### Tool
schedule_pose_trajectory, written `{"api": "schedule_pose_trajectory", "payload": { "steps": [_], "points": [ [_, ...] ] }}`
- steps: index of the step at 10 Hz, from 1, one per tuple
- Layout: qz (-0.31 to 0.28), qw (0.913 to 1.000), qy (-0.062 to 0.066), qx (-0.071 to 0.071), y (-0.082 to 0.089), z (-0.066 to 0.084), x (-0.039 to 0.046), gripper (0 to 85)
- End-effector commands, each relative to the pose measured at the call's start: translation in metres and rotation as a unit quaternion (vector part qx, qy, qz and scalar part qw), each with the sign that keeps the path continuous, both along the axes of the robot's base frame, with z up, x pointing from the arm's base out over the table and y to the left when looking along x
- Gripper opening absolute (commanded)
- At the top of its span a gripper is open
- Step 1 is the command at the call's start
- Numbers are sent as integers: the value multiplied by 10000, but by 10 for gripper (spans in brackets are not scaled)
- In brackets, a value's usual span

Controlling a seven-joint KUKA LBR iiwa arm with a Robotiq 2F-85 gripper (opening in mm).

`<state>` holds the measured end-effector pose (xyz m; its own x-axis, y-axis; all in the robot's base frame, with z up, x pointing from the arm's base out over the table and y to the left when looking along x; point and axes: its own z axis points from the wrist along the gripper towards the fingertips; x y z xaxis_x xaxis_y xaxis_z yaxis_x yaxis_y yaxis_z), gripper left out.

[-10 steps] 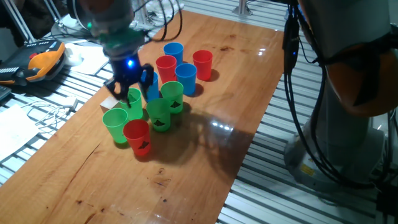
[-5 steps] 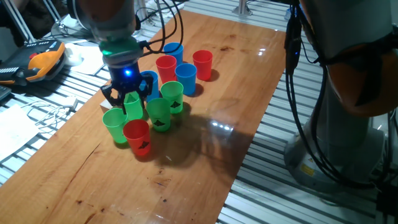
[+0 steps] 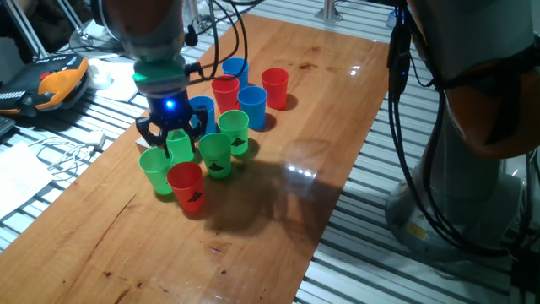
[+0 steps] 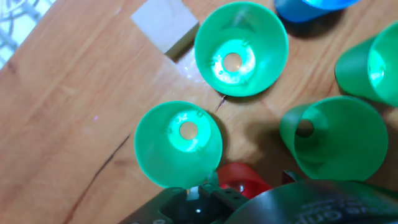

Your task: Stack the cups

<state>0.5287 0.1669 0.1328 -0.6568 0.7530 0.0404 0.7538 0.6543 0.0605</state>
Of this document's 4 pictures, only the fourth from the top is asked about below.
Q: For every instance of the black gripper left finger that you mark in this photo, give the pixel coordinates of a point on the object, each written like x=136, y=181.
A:
x=224, y=197

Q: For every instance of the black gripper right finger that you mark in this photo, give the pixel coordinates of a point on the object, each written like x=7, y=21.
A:
x=289, y=178

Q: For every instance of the green plastic cup with print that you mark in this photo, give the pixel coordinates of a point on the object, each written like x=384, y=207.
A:
x=354, y=71
x=348, y=146
x=267, y=71

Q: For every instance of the red plastic cup with print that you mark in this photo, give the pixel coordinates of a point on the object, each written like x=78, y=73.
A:
x=239, y=174

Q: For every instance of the plain green plastic cup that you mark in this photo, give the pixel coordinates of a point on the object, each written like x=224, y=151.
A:
x=155, y=161

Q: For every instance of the blue plastic cup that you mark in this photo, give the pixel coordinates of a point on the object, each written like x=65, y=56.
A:
x=298, y=12

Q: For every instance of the light wooden block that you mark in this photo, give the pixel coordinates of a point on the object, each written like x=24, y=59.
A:
x=161, y=21

